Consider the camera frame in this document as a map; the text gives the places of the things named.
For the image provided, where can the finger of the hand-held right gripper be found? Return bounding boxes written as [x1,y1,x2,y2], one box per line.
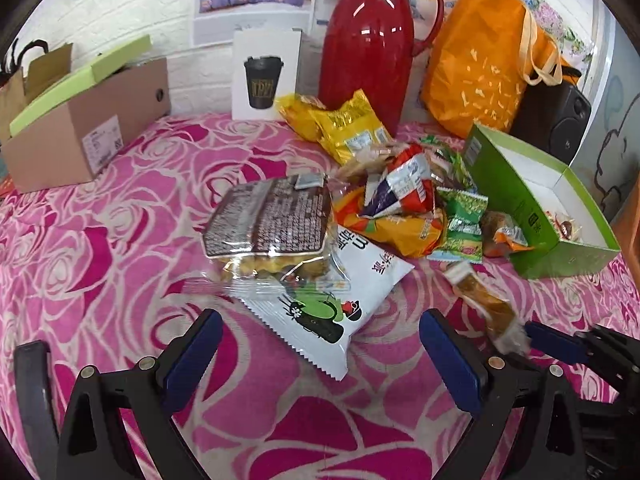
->
[524,321,640,406]
[580,405,640,480]

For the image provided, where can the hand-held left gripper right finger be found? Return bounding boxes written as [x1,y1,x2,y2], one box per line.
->
[419,308,588,480]

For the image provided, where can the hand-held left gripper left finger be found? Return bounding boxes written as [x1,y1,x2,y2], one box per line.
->
[56,308,224,480]

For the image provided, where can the brown snack bar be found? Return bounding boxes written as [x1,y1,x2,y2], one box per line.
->
[444,261,533,356]

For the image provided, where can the green box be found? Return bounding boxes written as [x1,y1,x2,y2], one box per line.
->
[462,122,621,280]

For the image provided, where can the brown label bread packet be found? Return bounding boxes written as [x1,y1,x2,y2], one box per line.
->
[182,174,351,306]

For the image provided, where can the wrapped candies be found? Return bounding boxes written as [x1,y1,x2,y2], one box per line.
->
[542,207,583,241]

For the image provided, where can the pink floral blanket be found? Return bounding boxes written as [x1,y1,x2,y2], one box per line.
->
[0,112,640,480]

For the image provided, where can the small cake packet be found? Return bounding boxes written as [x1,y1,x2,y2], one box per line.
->
[480,210,531,258]

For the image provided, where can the green small snack packet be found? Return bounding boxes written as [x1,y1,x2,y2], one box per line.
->
[427,217,483,263]
[442,187,488,223]

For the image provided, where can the white snack packet green cartoon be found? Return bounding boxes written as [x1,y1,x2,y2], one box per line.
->
[240,225,416,382]

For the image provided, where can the orange yellow snack packet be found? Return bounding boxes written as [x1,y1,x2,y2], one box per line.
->
[332,187,448,260]

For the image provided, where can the black curved object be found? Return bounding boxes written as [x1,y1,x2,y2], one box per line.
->
[14,340,61,480]

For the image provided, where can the purple white snack packet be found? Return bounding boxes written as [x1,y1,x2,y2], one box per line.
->
[360,172,401,218]

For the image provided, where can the red silver snack packet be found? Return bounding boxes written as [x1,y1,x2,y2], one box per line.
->
[385,142,436,216]

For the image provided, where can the green red candy packet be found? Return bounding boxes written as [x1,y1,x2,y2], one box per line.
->
[417,135,476,191]

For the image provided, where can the clear biscuit packet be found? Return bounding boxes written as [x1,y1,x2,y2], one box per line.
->
[334,141,401,183]

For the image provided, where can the black speaker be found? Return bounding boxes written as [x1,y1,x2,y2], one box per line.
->
[510,77,592,166]

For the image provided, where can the brown cardboard box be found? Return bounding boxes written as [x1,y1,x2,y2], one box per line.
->
[0,57,173,195]

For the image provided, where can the yellow packet with red logo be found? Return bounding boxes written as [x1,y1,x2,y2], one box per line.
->
[277,92,326,143]

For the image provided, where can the orange tote bag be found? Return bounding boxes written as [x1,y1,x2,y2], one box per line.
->
[420,0,583,138]

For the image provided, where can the light green box lid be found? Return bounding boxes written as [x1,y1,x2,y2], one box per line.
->
[9,35,152,138]

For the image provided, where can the white box with cup print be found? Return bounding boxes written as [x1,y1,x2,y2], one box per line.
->
[231,27,303,122]

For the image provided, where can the brown paper bag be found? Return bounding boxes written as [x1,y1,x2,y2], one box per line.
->
[0,40,73,141]

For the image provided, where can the red thermos jug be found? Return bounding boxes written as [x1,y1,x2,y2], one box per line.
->
[317,0,446,126]

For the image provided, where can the floral wall poster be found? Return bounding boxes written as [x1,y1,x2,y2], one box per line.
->
[510,0,601,61]

